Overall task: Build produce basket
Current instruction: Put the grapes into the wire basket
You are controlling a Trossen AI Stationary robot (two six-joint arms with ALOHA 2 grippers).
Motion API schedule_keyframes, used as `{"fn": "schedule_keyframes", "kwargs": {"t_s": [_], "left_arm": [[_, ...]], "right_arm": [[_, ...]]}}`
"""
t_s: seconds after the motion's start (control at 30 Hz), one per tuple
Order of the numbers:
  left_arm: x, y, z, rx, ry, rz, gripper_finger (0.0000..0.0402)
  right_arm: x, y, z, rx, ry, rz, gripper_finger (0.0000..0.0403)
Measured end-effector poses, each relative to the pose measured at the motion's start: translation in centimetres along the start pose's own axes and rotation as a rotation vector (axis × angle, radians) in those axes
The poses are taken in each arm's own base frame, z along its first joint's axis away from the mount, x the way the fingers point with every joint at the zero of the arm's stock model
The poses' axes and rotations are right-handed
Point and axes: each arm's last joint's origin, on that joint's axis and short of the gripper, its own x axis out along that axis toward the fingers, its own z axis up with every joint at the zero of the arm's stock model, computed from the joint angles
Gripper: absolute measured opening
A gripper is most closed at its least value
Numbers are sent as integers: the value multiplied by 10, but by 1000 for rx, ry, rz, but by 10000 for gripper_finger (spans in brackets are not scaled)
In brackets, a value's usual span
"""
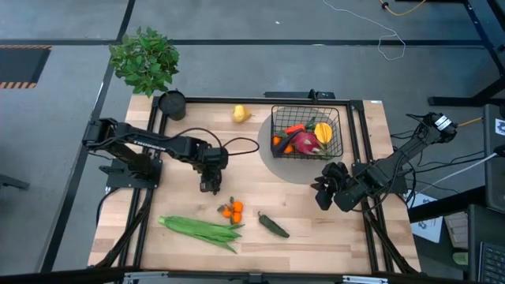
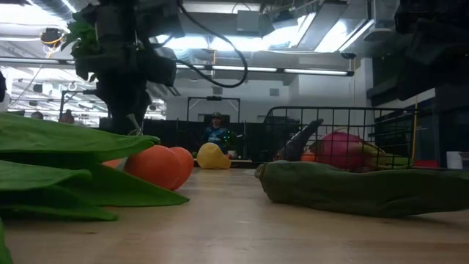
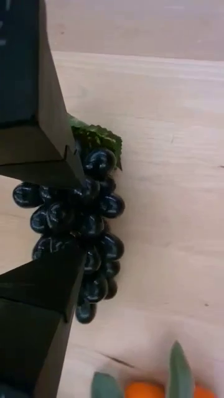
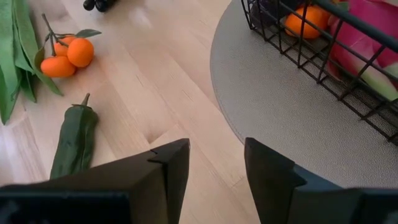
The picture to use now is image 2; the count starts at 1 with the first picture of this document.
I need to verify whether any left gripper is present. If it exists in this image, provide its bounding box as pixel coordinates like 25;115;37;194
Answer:
75;45;177;133

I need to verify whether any orange bell pepper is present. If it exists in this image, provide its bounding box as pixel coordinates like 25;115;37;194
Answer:
102;144;194;191

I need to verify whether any green leafy vegetable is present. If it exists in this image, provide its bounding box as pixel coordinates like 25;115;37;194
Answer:
0;111;191;264

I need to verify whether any pink dragon fruit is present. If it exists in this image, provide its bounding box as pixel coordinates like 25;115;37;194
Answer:
311;130;414;172

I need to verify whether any dark green cucumber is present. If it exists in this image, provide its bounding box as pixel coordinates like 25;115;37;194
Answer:
255;159;469;219

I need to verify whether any green potted plant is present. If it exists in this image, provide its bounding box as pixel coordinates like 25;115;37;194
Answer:
61;12;100;59

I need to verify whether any long ceiling light fixture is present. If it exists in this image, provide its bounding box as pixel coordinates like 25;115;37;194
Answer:
175;64;355;77

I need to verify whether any dark purple eggplant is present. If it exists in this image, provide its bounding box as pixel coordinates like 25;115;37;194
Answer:
280;117;325;162

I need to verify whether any white cup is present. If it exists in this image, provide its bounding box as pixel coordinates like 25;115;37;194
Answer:
446;150;463;170

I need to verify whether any black partition wall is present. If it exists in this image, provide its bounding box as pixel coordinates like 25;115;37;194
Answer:
98;116;272;162

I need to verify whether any black gantry frame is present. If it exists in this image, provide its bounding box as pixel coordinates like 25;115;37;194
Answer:
186;95;242;124

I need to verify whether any black dome camera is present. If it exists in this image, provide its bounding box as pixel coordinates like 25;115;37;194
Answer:
40;27;65;47

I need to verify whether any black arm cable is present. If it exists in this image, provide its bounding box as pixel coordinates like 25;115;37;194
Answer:
174;0;249;89

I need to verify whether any silver ventilation duct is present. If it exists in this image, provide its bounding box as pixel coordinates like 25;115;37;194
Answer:
292;0;377;53

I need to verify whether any black wire basket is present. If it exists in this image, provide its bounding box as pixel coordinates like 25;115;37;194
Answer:
262;106;418;172

